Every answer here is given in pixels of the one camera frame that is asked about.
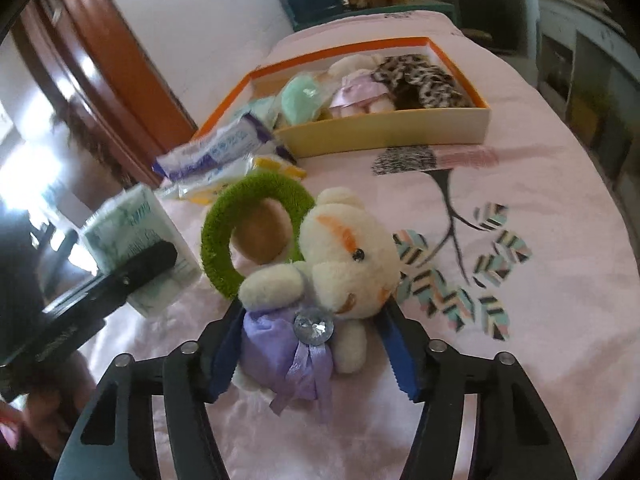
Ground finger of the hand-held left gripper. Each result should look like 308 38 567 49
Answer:
100 241 179 311

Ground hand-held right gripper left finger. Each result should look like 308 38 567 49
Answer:
52 302 246 480

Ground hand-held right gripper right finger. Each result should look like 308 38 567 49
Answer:
375 300 581 480

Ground thick green floral tissue pack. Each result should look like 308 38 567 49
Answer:
80 184 202 318

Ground yellow white wipes packet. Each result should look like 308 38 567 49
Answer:
172 155 307 206

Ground plush doll purple dress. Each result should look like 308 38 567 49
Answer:
200 172 401 423

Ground pink sponge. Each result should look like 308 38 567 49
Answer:
232 200 293 263

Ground purple white wipes packet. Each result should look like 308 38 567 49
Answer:
152 111 276 181

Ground orange cardboard box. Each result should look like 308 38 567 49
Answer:
192 36 492 158

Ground mint green sponge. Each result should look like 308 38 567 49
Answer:
277 74 331 126

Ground plush toy pink dress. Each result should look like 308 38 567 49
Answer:
327 55 396 118

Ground leopard print cloth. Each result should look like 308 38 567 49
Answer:
372 52 476 111

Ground person's left hand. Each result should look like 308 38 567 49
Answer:
0 350 98 458

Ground brown wooden door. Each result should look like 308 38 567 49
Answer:
10 0 201 186

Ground green table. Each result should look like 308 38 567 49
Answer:
295 2 456 31

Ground grey kitchen counter cabinet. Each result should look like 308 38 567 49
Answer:
530 0 640 201

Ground dark refrigerator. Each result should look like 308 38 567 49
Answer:
445 0 526 51

